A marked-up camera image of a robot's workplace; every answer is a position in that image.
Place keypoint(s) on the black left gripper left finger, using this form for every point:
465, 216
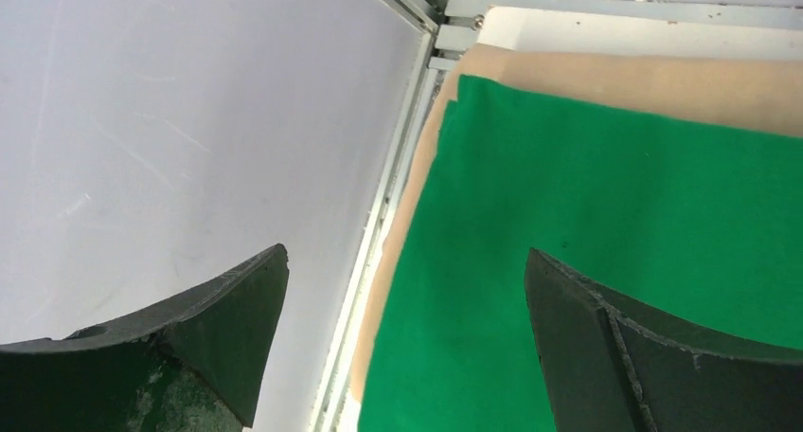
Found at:
191, 362

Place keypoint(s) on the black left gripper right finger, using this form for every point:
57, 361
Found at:
613, 363

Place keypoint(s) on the green t shirt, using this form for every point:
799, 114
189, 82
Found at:
702, 221

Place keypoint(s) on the beige folded t shirt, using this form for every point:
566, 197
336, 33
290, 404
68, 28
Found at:
757, 95

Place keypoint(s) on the aluminium back frame rail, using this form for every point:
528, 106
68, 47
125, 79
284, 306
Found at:
620, 27

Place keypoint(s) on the aluminium frame rail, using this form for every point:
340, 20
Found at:
620, 27
331, 397

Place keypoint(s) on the aluminium left frame rail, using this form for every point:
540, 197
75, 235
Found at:
331, 397

